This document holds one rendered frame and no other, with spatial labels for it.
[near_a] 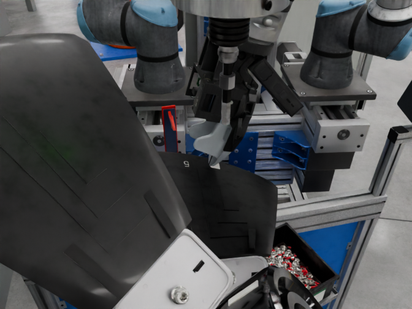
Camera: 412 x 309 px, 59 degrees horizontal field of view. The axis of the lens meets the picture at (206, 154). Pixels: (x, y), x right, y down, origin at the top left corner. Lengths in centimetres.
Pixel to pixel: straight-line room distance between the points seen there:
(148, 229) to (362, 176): 229
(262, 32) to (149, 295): 32
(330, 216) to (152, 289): 75
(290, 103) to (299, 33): 185
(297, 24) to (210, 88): 190
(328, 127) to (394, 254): 123
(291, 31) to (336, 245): 152
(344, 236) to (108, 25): 86
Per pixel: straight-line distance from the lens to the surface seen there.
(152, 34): 99
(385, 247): 215
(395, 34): 101
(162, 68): 102
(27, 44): 37
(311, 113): 109
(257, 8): 20
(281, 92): 53
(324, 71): 109
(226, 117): 26
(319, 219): 99
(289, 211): 93
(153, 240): 30
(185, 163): 57
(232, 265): 43
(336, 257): 120
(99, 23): 104
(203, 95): 48
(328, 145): 106
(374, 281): 198
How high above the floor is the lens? 151
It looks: 37 degrees down
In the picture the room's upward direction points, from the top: straight up
